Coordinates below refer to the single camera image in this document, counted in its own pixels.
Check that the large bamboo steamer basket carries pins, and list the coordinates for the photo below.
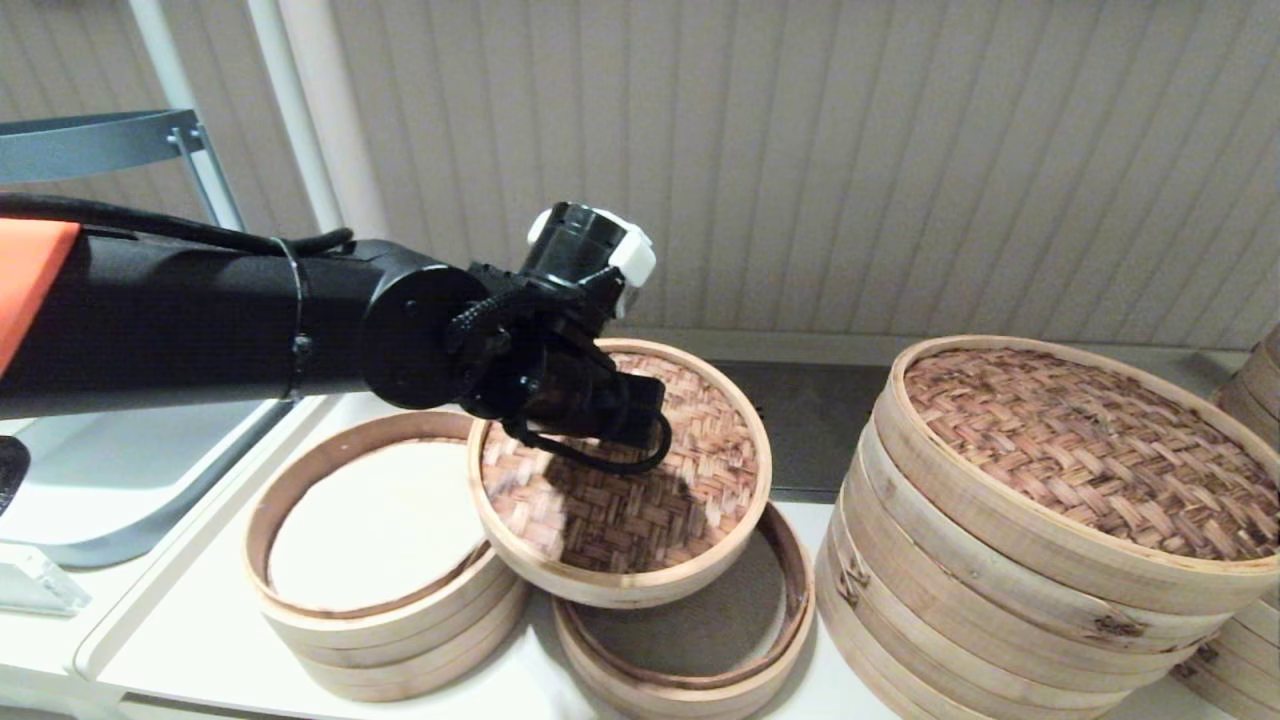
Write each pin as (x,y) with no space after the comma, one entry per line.
(930,590)
(1255,400)
(1240,660)
(860,640)

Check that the stainless steel vent plate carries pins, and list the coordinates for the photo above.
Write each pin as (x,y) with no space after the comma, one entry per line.
(820,430)

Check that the thick white pole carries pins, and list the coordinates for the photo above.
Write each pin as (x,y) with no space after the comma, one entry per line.
(295,120)

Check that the grey metal cart upright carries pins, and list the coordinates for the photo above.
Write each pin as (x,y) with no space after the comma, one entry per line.
(215,190)

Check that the thin white pole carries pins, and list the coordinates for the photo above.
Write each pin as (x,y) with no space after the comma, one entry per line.
(160,50)

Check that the clear acrylic block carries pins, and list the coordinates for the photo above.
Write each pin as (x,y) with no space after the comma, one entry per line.
(40,585)

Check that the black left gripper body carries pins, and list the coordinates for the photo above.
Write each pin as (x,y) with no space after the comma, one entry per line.
(590,400)

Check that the small woven bamboo lid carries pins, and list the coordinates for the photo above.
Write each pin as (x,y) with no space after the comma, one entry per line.
(640,520)

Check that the grey cart tray, empty rim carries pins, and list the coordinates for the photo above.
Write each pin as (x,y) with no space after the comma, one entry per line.
(80,145)

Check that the white cloth steamer liner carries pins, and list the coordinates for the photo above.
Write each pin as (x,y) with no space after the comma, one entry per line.
(370,530)

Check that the grey cart tray, white inside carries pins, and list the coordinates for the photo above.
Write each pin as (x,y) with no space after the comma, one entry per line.
(130,470)

